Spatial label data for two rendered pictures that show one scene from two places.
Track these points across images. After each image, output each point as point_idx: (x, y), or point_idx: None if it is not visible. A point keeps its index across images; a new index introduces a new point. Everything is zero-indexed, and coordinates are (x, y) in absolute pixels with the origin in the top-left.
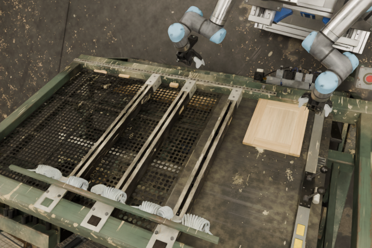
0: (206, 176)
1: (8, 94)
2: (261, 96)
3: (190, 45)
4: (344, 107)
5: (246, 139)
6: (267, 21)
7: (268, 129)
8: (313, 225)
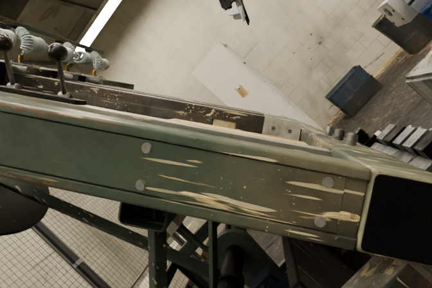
0: (103, 105)
1: None
2: (306, 137)
3: None
4: (357, 155)
5: (180, 119)
6: None
7: None
8: None
